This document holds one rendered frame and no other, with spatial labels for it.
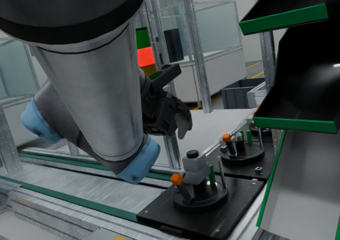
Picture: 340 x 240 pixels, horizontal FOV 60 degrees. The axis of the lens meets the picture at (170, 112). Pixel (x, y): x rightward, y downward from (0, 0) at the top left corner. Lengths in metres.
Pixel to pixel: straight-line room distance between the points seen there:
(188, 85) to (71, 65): 5.55
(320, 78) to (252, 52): 11.44
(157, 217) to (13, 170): 1.00
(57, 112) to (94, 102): 0.23
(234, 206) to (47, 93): 0.47
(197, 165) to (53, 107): 0.37
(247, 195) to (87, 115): 0.56
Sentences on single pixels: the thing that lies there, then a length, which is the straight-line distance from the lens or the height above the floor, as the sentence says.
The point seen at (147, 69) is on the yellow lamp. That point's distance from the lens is 0.86.
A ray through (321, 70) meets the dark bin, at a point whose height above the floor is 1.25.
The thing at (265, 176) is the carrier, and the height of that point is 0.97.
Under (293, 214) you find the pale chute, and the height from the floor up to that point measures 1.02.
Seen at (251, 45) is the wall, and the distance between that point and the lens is 12.01.
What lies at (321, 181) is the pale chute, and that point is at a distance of 0.60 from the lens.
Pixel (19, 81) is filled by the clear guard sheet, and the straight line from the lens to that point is 1.91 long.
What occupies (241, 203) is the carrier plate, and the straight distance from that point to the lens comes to 0.73.
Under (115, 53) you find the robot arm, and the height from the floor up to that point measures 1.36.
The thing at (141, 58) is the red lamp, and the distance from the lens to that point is 0.86.
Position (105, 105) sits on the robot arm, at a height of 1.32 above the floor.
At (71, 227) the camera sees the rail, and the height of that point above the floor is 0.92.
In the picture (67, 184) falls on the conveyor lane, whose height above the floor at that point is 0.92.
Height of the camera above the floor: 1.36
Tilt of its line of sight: 13 degrees down
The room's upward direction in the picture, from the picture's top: 12 degrees counter-clockwise
